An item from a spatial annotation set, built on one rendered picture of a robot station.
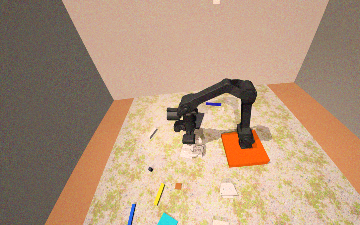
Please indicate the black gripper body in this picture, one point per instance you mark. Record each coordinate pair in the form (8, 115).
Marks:
(190, 137)

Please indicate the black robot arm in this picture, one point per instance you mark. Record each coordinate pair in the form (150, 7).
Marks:
(243, 89)

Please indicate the teal flat plate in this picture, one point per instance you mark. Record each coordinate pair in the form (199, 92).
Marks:
(167, 220)

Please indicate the yellow rectangular bar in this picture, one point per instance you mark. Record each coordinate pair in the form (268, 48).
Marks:
(159, 194)

